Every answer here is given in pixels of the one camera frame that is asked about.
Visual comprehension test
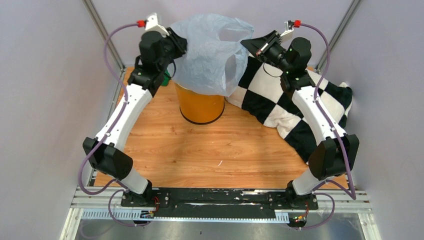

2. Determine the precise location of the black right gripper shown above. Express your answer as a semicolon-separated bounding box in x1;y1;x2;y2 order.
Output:
241;30;292;74

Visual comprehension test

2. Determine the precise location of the translucent blue plastic bag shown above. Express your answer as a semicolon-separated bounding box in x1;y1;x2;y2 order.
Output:
170;13;254;97

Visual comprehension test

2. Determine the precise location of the orange trash bin gold rim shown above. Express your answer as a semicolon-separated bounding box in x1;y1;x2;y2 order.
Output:
175;83;225;125

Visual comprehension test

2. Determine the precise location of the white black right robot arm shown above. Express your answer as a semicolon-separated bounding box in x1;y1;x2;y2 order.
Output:
241;30;359;209

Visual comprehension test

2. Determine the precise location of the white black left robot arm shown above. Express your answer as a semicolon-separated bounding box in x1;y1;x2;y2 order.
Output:
80;27;187;207

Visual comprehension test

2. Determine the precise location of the green cloth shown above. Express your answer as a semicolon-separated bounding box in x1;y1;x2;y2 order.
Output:
161;69;172;87

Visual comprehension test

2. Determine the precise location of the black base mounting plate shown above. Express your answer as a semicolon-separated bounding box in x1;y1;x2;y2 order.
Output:
121;187;318;219

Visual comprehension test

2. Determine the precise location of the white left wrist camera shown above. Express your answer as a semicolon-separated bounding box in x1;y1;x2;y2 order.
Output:
144;12;169;38

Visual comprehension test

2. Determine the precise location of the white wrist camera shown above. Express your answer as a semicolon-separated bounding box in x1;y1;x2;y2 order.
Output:
279;20;295;42
144;12;169;38

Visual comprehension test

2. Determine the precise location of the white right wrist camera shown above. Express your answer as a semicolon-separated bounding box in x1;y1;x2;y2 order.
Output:
279;20;295;42

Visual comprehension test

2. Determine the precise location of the right aluminium corner post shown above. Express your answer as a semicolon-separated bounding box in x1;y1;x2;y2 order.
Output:
315;0;362;73

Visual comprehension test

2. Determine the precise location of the aluminium corner post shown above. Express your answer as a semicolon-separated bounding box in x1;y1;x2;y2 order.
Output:
315;0;362;73
82;0;126;70

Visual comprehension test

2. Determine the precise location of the left aluminium corner post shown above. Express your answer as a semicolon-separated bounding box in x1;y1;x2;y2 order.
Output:
82;0;126;70

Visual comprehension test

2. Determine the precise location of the aluminium frame rail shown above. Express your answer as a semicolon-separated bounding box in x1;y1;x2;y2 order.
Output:
60;187;381;240

